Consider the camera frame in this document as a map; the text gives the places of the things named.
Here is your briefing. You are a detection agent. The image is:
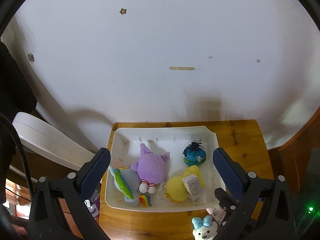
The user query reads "white bear plush blue bow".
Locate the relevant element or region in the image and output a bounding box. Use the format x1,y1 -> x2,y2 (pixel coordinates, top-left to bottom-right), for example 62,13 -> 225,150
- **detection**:
191,215 -> 218,240

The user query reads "purple white bottle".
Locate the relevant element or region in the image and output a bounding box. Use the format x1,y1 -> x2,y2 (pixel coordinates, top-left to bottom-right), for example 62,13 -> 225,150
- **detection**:
84,196 -> 100,219

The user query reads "white bladeless fan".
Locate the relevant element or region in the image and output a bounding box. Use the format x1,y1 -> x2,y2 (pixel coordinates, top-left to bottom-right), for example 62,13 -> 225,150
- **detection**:
12,112 -> 95,171

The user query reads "blue green drawstring pouch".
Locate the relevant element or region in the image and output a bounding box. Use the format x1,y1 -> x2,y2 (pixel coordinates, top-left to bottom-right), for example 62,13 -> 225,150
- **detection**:
183,139 -> 207,166

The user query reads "pink packaged item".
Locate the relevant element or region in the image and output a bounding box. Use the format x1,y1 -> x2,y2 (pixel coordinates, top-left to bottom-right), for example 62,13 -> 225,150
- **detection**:
206,205 -> 226,225

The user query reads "black cable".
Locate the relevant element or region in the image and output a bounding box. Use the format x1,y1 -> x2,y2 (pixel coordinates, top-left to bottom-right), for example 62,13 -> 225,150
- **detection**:
0,112 -> 34,203

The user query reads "tape strip on wall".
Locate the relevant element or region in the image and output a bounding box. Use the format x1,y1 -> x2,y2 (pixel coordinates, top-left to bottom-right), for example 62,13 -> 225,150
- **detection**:
169,66 -> 195,71

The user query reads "blue rainbow pony plush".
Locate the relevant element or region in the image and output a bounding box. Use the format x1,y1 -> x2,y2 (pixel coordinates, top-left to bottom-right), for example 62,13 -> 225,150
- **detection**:
108,166 -> 152,207

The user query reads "purple plush toy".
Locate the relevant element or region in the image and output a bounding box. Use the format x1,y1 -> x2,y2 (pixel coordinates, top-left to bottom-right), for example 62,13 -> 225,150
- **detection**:
131,143 -> 170,194

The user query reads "wooden side table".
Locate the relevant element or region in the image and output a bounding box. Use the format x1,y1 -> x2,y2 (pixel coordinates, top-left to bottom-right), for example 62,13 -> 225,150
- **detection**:
99,120 -> 273,239

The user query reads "white plastic storage bin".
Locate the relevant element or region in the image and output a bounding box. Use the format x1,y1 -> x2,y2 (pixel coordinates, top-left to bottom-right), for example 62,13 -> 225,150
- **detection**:
105,126 -> 226,212

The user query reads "yellow plush toy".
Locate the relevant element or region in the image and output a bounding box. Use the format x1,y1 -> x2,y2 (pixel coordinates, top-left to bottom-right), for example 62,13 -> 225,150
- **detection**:
166,165 -> 205,202

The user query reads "wooden bed frame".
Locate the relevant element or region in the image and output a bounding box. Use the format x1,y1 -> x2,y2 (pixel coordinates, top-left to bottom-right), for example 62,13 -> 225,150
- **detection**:
268,110 -> 319,198

